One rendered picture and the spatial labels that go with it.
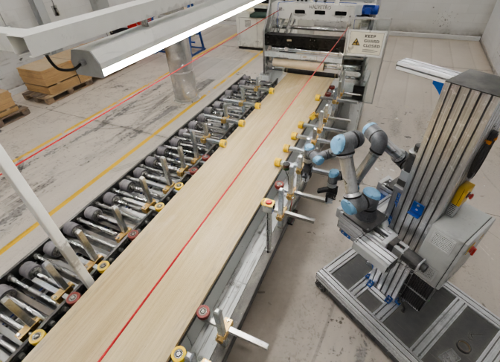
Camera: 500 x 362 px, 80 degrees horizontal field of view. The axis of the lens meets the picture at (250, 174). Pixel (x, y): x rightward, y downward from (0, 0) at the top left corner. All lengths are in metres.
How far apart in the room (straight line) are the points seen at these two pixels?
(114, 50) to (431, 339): 2.73
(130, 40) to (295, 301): 2.49
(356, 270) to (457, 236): 1.14
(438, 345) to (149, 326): 2.07
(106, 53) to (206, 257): 1.49
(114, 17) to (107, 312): 1.63
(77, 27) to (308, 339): 2.60
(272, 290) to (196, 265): 1.10
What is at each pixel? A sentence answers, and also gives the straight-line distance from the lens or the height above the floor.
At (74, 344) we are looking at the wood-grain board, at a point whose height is 0.90.
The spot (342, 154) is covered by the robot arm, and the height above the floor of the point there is 1.54.
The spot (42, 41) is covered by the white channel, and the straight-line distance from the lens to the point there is 0.98.
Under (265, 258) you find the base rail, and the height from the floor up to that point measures 0.70.
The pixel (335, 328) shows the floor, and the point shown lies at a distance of 2.92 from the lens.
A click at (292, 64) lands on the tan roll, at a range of 4.85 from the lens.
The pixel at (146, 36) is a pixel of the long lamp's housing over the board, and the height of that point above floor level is 2.37.
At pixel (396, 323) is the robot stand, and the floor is 0.21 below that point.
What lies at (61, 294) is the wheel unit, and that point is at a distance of 2.41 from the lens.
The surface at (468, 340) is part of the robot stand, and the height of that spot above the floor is 0.21.
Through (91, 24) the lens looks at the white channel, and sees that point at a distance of 1.08.
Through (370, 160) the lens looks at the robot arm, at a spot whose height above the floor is 1.37.
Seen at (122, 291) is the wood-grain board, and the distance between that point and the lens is 2.18.
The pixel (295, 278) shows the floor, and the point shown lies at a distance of 3.10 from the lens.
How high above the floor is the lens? 2.63
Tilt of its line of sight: 39 degrees down
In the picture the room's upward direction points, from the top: 3 degrees counter-clockwise
